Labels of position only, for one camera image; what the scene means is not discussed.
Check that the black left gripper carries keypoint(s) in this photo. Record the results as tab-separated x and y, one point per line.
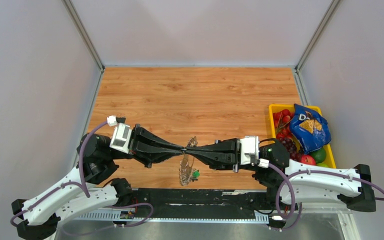
148	147

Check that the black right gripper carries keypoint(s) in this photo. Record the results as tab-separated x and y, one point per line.
221	155

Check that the large metal key ring plate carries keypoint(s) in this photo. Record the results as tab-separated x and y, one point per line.
186	171

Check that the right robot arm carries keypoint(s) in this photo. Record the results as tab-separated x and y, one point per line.
287	181

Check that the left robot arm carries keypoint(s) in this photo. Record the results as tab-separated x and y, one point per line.
88	186

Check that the red cherries bunch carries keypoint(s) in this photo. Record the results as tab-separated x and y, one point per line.
281	122

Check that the dark grapes bunch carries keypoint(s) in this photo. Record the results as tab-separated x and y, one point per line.
295	151

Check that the red apple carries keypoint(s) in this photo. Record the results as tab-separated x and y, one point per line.
308	160

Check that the blue chips bag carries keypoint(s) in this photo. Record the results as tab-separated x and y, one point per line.
309	128

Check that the green lime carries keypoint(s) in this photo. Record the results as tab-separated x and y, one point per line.
319	155

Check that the yellow plastic bin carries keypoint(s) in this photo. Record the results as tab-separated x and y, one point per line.
273	108

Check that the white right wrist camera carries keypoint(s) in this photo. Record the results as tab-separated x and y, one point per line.
249	153

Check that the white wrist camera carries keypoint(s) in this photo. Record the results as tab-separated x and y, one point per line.
121	137
249	153

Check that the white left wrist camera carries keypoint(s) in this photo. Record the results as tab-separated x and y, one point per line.
121	137

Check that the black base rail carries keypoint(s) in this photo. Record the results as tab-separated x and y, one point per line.
218	206

